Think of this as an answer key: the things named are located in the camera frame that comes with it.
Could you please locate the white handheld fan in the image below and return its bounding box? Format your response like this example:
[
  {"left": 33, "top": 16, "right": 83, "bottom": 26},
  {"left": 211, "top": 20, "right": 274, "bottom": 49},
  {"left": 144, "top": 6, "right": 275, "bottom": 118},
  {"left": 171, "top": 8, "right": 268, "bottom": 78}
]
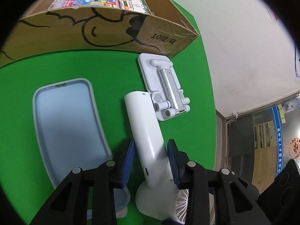
[{"left": 124, "top": 91, "right": 189, "bottom": 224}]

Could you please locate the light blue phone case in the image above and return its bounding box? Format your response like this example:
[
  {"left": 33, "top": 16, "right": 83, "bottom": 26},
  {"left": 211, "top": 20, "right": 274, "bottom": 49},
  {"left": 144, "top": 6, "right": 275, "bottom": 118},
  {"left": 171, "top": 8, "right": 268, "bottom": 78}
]
[{"left": 33, "top": 78, "right": 130, "bottom": 224}]

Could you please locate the white folding phone stand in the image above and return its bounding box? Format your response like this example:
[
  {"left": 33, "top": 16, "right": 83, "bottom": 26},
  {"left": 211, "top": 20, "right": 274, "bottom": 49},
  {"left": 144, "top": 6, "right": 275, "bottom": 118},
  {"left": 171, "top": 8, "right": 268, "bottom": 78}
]
[{"left": 137, "top": 53, "right": 190, "bottom": 121}]

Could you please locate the large cardboard box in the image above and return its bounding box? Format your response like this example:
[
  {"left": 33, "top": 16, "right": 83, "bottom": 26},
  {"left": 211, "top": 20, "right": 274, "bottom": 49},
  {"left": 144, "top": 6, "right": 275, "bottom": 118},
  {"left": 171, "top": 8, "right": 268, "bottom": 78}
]
[{"left": 1, "top": 0, "right": 199, "bottom": 66}]

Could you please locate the green white card box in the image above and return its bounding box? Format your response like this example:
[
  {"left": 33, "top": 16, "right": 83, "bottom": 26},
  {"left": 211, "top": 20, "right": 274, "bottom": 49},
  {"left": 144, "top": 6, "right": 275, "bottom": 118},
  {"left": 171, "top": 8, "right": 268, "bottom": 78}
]
[{"left": 119, "top": 0, "right": 152, "bottom": 15}]

